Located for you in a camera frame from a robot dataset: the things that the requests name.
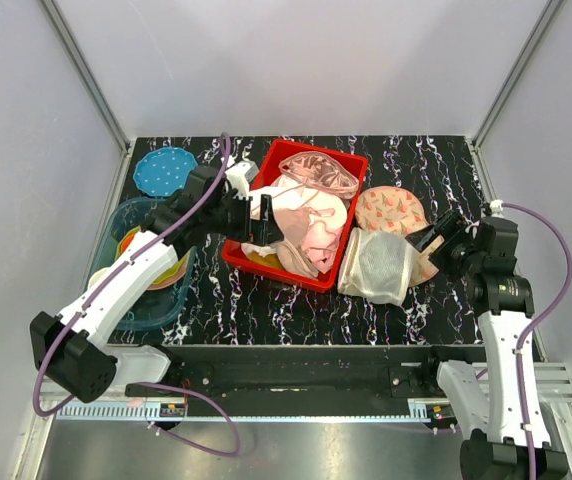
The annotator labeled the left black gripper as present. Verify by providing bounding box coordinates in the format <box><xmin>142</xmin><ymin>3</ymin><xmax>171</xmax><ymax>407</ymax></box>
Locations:
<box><xmin>203</xmin><ymin>189</ymin><xmax>284</xmax><ymax>247</ymax></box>

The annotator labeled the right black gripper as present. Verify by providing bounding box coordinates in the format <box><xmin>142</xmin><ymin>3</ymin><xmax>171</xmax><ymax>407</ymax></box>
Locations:
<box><xmin>404</xmin><ymin>209</ymin><xmax>482</xmax><ymax>283</ymax></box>

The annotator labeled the white mesh laundry bag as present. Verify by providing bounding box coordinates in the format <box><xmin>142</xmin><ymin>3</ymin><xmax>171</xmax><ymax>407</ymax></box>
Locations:
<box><xmin>337</xmin><ymin>228</ymin><xmax>419</xmax><ymax>306</ymax></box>

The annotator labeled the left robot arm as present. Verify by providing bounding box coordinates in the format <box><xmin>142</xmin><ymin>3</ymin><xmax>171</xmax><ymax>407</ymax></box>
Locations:
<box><xmin>29</xmin><ymin>166</ymin><xmax>283</xmax><ymax>403</ymax></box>

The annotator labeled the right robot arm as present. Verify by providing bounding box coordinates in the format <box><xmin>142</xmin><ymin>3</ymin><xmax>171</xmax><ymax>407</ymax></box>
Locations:
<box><xmin>408</xmin><ymin>207</ymin><xmax>570</xmax><ymax>479</ymax></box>

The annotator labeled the beige bra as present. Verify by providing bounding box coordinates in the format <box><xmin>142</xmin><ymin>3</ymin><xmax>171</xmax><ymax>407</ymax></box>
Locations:
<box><xmin>274</xmin><ymin>207</ymin><xmax>319</xmax><ymax>279</ymax></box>

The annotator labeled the light pink bra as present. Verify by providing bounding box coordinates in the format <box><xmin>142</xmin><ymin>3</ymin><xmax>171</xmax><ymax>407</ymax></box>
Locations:
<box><xmin>299</xmin><ymin>187</ymin><xmax>347</xmax><ymax>278</ymax></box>

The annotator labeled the white cloth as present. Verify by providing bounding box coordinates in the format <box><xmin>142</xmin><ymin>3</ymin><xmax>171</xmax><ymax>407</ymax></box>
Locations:
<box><xmin>241</xmin><ymin>186</ymin><xmax>304</xmax><ymax>257</ymax></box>

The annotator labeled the red plastic bin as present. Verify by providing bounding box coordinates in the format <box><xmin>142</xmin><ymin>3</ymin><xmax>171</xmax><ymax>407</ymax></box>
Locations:
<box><xmin>222</xmin><ymin>139</ymin><xmax>369</xmax><ymax>292</ymax></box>

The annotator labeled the floral pink oven mitt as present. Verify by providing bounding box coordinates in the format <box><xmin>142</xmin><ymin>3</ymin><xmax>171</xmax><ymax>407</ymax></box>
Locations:
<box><xmin>355</xmin><ymin>186</ymin><xmax>438</xmax><ymax>288</ymax></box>

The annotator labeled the pink plate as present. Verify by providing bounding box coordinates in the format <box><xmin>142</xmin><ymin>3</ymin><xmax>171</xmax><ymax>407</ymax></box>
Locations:
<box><xmin>147</xmin><ymin>261</ymin><xmax>187</xmax><ymax>291</ymax></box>

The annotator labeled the blue polka dot plate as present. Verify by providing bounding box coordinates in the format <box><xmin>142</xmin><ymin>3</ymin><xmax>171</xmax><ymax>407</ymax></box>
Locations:
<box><xmin>133</xmin><ymin>147</ymin><xmax>197</xmax><ymax>198</ymax></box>

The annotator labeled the clear blue plastic container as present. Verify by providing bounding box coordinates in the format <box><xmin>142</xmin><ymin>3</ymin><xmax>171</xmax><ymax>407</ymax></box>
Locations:
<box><xmin>89</xmin><ymin>197</ymin><xmax>196</xmax><ymax>331</ymax></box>

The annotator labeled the orange plastic cup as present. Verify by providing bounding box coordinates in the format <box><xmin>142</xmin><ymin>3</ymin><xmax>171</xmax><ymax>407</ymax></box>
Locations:
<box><xmin>115</xmin><ymin>228</ymin><xmax>139</xmax><ymax>258</ymax></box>

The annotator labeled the cream cup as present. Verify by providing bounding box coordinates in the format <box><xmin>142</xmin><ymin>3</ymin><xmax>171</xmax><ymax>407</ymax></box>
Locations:
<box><xmin>87</xmin><ymin>267</ymin><xmax>110</xmax><ymax>289</ymax></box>

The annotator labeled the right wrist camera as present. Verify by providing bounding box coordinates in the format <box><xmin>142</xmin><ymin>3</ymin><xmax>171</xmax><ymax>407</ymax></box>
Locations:
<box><xmin>459</xmin><ymin>220</ymin><xmax>481</xmax><ymax>244</ymax></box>

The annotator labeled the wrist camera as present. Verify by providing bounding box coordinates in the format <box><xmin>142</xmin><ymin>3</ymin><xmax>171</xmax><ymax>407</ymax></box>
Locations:
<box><xmin>225</xmin><ymin>160</ymin><xmax>259</xmax><ymax>198</ymax></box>
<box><xmin>459</xmin><ymin>220</ymin><xmax>481</xmax><ymax>244</ymax></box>

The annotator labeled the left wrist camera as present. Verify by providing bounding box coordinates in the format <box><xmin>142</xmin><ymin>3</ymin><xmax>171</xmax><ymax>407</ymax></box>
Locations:
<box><xmin>225</xmin><ymin>160</ymin><xmax>259</xmax><ymax>198</ymax></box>

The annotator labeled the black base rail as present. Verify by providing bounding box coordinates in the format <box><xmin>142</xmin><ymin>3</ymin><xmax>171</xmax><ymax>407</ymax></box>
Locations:
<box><xmin>113</xmin><ymin>343</ymin><xmax>497</xmax><ymax>419</ymax></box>

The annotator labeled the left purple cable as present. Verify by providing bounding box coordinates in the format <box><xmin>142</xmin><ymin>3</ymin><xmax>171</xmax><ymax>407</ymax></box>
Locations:
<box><xmin>31</xmin><ymin>131</ymin><xmax>243</xmax><ymax>458</ymax></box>

